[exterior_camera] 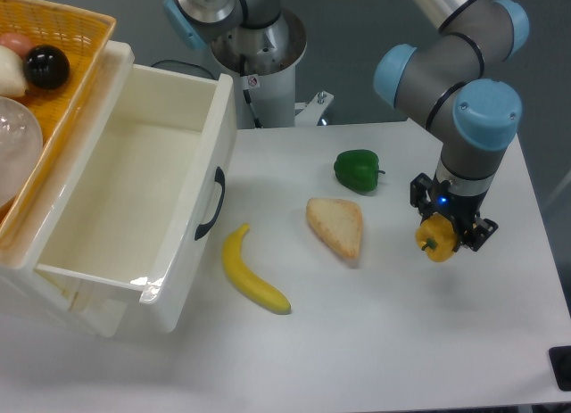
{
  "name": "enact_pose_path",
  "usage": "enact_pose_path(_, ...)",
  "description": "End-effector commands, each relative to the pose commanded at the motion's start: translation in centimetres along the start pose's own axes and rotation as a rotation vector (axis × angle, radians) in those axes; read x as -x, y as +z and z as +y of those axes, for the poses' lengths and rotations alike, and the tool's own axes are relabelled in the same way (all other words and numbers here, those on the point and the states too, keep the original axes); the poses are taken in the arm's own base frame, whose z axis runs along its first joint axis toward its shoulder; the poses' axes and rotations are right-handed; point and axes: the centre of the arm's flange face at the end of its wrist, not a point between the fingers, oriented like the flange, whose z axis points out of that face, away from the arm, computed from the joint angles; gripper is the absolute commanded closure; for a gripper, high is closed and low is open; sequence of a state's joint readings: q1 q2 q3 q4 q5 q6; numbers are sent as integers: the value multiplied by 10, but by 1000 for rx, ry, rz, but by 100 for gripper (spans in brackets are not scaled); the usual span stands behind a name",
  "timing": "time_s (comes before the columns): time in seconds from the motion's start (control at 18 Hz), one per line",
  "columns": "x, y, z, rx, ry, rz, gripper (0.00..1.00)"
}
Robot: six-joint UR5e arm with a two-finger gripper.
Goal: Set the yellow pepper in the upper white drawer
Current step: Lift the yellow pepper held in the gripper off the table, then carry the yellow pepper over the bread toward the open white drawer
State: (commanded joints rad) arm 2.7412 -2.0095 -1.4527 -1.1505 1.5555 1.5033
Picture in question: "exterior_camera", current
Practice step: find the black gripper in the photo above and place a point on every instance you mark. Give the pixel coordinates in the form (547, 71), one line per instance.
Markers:
(471, 230)

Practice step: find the yellow bell pepper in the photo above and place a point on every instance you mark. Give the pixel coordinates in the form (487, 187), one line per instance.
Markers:
(436, 238)

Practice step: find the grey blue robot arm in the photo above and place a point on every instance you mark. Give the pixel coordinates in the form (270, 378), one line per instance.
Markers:
(443, 89)

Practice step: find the green bell pepper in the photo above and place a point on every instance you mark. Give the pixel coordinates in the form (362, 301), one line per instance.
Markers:
(358, 170)

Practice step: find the open white upper drawer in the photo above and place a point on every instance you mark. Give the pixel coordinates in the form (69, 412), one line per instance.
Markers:
(140, 215)

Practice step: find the white drawer cabinet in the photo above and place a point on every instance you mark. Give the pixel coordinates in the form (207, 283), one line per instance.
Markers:
(30, 287)

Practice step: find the triangular toast slice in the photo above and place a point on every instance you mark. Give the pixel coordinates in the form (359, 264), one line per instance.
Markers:
(338, 223)

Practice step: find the black block at table edge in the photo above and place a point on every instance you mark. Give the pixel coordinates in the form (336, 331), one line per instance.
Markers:
(560, 359)

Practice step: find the yellow banana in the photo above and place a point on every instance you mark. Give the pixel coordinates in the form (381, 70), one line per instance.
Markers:
(245, 281)

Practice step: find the orange woven basket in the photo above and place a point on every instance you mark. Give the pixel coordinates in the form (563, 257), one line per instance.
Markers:
(69, 42)

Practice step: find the black ball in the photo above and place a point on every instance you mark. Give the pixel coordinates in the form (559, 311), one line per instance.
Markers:
(46, 67)

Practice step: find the clear plastic ball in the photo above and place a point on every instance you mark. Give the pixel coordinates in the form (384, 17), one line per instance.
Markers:
(21, 147)

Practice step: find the white onion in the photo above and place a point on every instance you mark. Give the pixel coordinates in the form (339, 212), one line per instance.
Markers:
(12, 80)

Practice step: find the pink round fruit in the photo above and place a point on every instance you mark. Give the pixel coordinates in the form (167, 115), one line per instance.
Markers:
(18, 43)

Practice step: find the metal table clamp bracket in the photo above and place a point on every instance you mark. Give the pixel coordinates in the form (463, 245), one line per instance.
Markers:
(312, 113)

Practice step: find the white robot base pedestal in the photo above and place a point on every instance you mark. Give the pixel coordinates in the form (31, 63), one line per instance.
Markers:
(262, 64)

